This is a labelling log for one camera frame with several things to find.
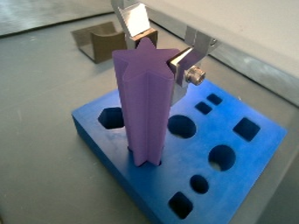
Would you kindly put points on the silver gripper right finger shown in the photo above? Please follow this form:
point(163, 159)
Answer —
point(186, 62)

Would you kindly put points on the blue shape-sorting board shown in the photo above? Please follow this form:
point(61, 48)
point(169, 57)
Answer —
point(218, 147)

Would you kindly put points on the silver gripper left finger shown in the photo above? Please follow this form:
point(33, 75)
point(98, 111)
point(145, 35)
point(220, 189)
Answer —
point(133, 17)

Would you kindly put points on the purple star-shaped prism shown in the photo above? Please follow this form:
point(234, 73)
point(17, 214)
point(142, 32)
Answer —
point(145, 81)

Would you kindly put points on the black curved holder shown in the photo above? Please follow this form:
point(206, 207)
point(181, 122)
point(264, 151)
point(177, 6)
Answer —
point(99, 40)

